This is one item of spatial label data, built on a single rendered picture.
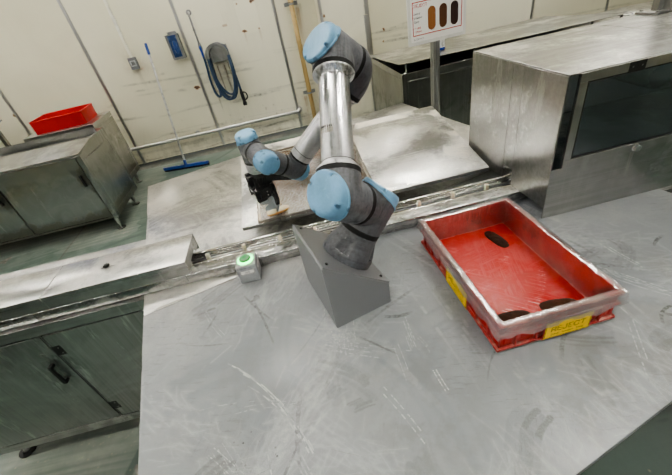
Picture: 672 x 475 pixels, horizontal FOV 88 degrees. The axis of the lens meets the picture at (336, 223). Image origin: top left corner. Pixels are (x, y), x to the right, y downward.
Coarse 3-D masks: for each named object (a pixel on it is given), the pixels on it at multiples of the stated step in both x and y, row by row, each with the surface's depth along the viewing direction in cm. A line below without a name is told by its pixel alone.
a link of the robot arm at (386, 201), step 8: (368, 184) 91; (376, 184) 91; (376, 192) 90; (384, 192) 90; (392, 192) 94; (376, 200) 89; (384, 200) 91; (392, 200) 92; (376, 208) 89; (384, 208) 92; (392, 208) 94; (368, 216) 89; (376, 216) 91; (384, 216) 93; (352, 224) 94; (360, 224) 92; (368, 224) 93; (376, 224) 93; (384, 224) 95; (368, 232) 94; (376, 232) 95
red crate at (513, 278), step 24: (456, 240) 120; (480, 240) 118; (480, 264) 109; (504, 264) 107; (528, 264) 106; (480, 288) 101; (504, 288) 100; (528, 288) 98; (552, 288) 97; (504, 312) 93; (528, 336) 84
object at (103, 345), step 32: (96, 256) 154; (64, 320) 125; (96, 320) 128; (128, 320) 131; (0, 352) 128; (32, 352) 131; (64, 352) 133; (96, 352) 136; (128, 352) 139; (0, 384) 136; (32, 384) 140; (64, 384) 143; (96, 384) 146; (128, 384) 150; (0, 416) 146; (32, 416) 150; (64, 416) 153; (96, 416) 157; (128, 416) 161; (0, 448) 157; (32, 448) 172
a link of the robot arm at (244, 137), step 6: (240, 132) 116; (246, 132) 116; (252, 132) 115; (240, 138) 114; (246, 138) 114; (252, 138) 115; (240, 144) 115; (246, 144) 115; (240, 150) 117; (246, 162) 121
